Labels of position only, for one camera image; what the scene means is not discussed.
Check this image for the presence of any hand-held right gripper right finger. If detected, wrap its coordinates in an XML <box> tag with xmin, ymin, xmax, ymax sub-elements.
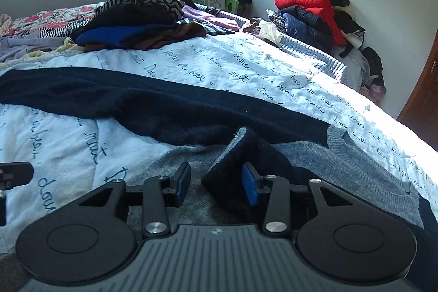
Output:
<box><xmin>241</xmin><ymin>162</ymin><xmax>357</xmax><ymax>234</ymax></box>

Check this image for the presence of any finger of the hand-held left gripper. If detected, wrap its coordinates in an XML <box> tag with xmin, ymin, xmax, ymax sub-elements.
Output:
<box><xmin>0</xmin><ymin>161</ymin><xmax>34</xmax><ymax>227</ymax></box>

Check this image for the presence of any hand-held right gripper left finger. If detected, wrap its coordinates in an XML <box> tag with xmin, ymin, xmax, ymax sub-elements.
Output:
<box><xmin>76</xmin><ymin>163</ymin><xmax>192</xmax><ymax>239</ymax></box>

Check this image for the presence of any navy and grey knit sweater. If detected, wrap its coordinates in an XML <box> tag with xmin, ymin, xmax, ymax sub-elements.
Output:
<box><xmin>0</xmin><ymin>67</ymin><xmax>438</xmax><ymax>292</ymax></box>

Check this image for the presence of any lavender cloth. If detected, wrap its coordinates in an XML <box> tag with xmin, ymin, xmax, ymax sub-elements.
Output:
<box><xmin>0</xmin><ymin>37</ymin><xmax>69</xmax><ymax>62</ymax></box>

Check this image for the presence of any white script-printed blanket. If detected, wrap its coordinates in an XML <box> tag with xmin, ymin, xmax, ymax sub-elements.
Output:
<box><xmin>0</xmin><ymin>28</ymin><xmax>438</xmax><ymax>258</ymax></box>

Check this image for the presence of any brown garment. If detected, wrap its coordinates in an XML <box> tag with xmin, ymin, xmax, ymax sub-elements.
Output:
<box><xmin>84</xmin><ymin>22</ymin><xmax>208</xmax><ymax>52</ymax></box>

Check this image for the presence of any blue quilted bedspread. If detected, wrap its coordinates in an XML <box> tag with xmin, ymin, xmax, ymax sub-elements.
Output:
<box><xmin>195</xmin><ymin>4</ymin><xmax>350</xmax><ymax>85</ymax></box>

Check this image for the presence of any purple bag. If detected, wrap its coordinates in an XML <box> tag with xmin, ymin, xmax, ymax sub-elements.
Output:
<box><xmin>359</xmin><ymin>83</ymin><xmax>387</xmax><ymax>105</ymax></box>

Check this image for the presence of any grey sheet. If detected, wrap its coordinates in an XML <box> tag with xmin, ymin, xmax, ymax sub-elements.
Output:
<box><xmin>328</xmin><ymin>46</ymin><xmax>371</xmax><ymax>91</ymax></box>

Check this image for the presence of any red floral bedspread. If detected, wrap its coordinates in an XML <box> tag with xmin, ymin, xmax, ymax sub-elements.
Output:
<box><xmin>0</xmin><ymin>3</ymin><xmax>106</xmax><ymax>39</ymax></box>

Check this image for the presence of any navy and white striped cloth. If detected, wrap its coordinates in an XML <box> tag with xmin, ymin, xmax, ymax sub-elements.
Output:
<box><xmin>186</xmin><ymin>18</ymin><xmax>241</xmax><ymax>36</ymax></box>

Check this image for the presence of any brown paper bag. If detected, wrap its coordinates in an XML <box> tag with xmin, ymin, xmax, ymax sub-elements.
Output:
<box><xmin>241</xmin><ymin>18</ymin><xmax>264</xmax><ymax>34</ymax></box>

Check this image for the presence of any blue folded garment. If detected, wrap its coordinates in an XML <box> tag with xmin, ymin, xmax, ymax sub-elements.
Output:
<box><xmin>74</xmin><ymin>26</ymin><xmax>165</xmax><ymax>47</ymax></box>

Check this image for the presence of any houndstooth cloth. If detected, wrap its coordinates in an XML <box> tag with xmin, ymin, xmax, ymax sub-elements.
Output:
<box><xmin>267</xmin><ymin>9</ymin><xmax>287</xmax><ymax>36</ymax></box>

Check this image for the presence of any navy puffer jacket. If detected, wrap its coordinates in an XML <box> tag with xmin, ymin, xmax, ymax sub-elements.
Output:
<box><xmin>281</xmin><ymin>12</ymin><xmax>335</xmax><ymax>48</ymax></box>

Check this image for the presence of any purple garment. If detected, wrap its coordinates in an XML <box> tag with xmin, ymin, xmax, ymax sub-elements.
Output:
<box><xmin>181</xmin><ymin>5</ymin><xmax>223</xmax><ymax>24</ymax></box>

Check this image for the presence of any black folded garment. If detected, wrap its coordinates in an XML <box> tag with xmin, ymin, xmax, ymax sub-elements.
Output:
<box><xmin>81</xmin><ymin>3</ymin><xmax>182</xmax><ymax>37</ymax></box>

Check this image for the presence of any black jacket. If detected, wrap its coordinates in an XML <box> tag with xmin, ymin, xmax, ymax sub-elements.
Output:
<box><xmin>287</xmin><ymin>6</ymin><xmax>330</xmax><ymax>30</ymax></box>

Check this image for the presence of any black hanging garment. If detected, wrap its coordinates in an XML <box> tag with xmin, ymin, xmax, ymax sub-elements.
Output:
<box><xmin>333</xmin><ymin>10</ymin><xmax>366</xmax><ymax>59</ymax></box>

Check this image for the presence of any wooden door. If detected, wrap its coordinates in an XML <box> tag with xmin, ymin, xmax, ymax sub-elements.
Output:
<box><xmin>397</xmin><ymin>28</ymin><xmax>438</xmax><ymax>154</ymax></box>

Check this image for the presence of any red puffer jacket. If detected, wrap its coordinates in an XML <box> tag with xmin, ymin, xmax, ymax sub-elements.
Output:
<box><xmin>275</xmin><ymin>0</ymin><xmax>346</xmax><ymax>45</ymax></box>

